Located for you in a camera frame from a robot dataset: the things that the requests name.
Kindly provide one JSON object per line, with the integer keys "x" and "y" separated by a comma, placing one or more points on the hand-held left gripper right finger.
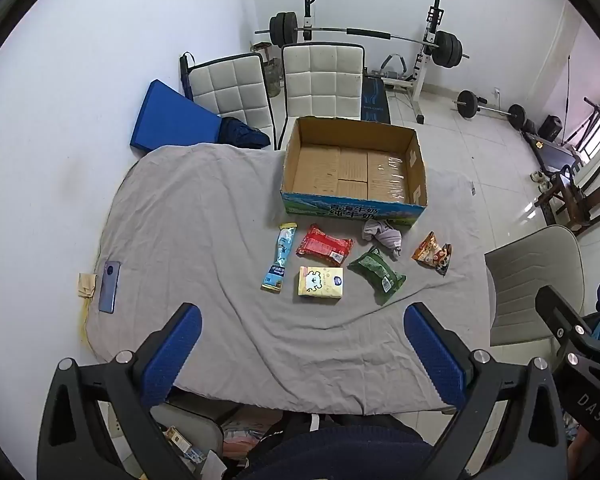
{"x": 432, "y": 355}

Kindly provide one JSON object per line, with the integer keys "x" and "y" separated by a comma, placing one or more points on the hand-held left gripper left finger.
{"x": 172, "y": 355}

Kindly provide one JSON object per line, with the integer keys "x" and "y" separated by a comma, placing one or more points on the green tissue packet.
{"x": 377, "y": 272}

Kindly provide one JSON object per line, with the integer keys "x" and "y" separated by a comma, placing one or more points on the orange snack packet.
{"x": 430, "y": 252}

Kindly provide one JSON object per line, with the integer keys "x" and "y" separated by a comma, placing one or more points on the grey pink cloth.
{"x": 385, "y": 237}

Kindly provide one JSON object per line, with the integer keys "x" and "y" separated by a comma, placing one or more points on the yellow tissue packet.
{"x": 320, "y": 285}

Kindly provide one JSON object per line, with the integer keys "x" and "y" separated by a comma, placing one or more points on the long blue snack packet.
{"x": 280, "y": 260}

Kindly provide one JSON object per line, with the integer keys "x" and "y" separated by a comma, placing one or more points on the red tissue packet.
{"x": 325, "y": 246}

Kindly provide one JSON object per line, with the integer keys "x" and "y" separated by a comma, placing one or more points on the cardboard box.
{"x": 350, "y": 170}

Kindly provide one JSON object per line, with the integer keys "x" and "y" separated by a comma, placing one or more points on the beige office chair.
{"x": 530, "y": 270}

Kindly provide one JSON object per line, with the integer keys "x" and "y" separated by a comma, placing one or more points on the blue smartphone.
{"x": 110, "y": 287}

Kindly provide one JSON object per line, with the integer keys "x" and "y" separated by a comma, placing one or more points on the dark wooden chair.
{"x": 565, "y": 200}

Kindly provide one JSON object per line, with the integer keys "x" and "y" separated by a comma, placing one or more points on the yellow cloth piece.
{"x": 87, "y": 285}

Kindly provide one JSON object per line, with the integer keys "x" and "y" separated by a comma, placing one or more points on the person's dark clothed lap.
{"x": 340, "y": 450}

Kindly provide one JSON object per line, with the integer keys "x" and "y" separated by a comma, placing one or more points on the grey bed sheet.
{"x": 205, "y": 220}

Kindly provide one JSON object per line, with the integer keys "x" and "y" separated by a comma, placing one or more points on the black treadmill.
{"x": 555, "y": 152}

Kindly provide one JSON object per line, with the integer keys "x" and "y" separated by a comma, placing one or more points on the black speaker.
{"x": 550, "y": 127}

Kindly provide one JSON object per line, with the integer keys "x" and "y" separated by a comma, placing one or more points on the dark blue jacket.
{"x": 240, "y": 132}

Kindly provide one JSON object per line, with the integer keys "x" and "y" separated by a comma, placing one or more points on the short barbell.
{"x": 467, "y": 104}

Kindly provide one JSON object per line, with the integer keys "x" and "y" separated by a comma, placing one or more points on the blue foam mat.
{"x": 170, "y": 120}

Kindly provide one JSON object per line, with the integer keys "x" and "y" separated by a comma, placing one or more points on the black blue bench pad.
{"x": 375, "y": 100}

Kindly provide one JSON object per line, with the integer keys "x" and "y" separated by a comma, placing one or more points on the white padded chair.
{"x": 320, "y": 80}
{"x": 230, "y": 90}

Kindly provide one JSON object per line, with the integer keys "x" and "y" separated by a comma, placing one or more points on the white weight bench rack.
{"x": 422, "y": 80}

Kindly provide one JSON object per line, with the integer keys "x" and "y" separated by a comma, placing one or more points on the black folded umbrella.
{"x": 185, "y": 75}

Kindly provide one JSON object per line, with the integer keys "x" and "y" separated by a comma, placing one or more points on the grey exercise device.
{"x": 395, "y": 67}

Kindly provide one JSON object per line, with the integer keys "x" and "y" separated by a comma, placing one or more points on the clear water jug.
{"x": 273, "y": 77}

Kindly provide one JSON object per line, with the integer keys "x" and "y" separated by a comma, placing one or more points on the small wooden stool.
{"x": 263, "y": 50}

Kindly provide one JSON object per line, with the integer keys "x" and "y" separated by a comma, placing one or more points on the long barbell with black plates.
{"x": 370, "y": 34}

